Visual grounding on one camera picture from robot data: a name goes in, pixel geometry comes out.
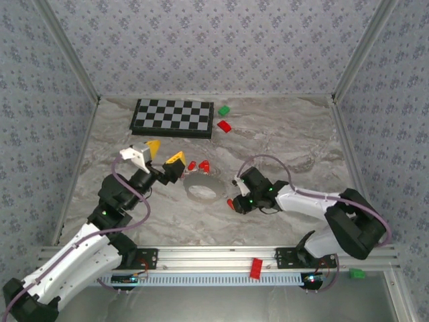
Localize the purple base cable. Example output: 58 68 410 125
97 277 132 295
306 254 342 294

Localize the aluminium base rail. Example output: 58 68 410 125
37 246 402 272

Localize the thin red wire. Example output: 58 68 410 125
135 257 150 280
316 260 337 279

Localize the aluminium corner post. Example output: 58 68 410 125
33 0 101 103
331 0 400 101

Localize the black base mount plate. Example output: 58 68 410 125
113 248 159 271
275 247 338 269

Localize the long red toy brick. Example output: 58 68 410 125
249 257 265 280

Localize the small circuit board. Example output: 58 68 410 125
110 273 140 286
301 273 328 286

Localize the black and grey chessboard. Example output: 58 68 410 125
129 98 215 140

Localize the slotted pale blue cable duct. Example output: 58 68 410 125
100 270 306 288

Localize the aluminium side rail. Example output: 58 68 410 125
330 95 415 322
52 97 101 248

